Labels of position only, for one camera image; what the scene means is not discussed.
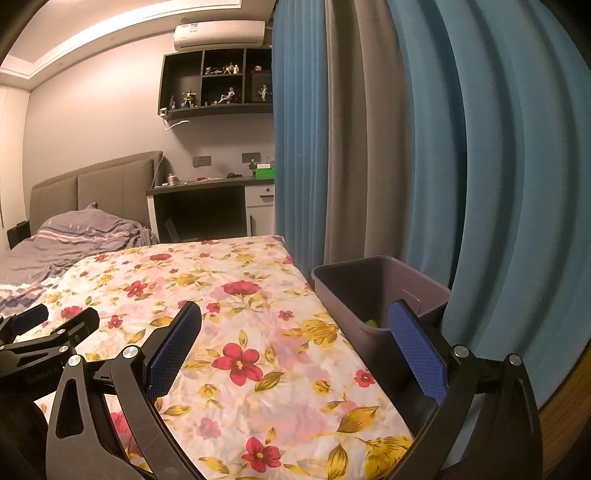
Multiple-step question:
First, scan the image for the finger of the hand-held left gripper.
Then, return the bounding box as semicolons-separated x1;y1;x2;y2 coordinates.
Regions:
0;303;49;342
0;307;101;366

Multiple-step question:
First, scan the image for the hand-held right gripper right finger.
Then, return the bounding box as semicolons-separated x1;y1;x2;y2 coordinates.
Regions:
388;299;543;480

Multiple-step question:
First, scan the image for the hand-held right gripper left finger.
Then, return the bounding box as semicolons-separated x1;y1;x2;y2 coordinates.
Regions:
45;300;204;480

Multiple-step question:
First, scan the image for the grey plastic bin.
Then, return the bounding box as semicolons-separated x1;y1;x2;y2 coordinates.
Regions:
311;256;452;431

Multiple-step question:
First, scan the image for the grey striped blanket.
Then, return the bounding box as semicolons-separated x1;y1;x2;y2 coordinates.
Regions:
0;205;160;319

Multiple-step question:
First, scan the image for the black bedside box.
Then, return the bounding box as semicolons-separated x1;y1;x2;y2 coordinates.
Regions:
7;222;31;250

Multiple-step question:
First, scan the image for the floral tablecloth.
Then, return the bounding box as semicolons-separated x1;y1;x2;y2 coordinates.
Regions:
32;234;419;480

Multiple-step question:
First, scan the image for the grey upholstered headboard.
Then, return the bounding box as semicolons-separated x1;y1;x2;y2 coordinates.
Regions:
30;151;156;232

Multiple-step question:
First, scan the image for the white wardrobe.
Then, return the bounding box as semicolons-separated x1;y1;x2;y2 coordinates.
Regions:
0;83;32;229

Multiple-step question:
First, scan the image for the white drawer cabinet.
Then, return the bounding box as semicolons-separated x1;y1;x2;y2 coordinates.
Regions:
245;184;277;241

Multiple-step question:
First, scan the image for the dark top desk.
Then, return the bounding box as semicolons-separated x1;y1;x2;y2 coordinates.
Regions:
147;177;278;243

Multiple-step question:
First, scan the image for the blue and grey curtain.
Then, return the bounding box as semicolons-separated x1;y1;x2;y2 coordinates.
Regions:
271;0;591;416

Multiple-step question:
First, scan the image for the row of figurines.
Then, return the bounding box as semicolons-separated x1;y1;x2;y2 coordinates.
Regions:
167;62;271;110

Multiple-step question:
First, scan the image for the white air conditioner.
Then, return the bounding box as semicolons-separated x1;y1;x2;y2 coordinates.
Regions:
174;20;267;51

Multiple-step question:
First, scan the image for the dark wall shelf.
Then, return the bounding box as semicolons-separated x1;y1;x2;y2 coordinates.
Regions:
159;46;274;122

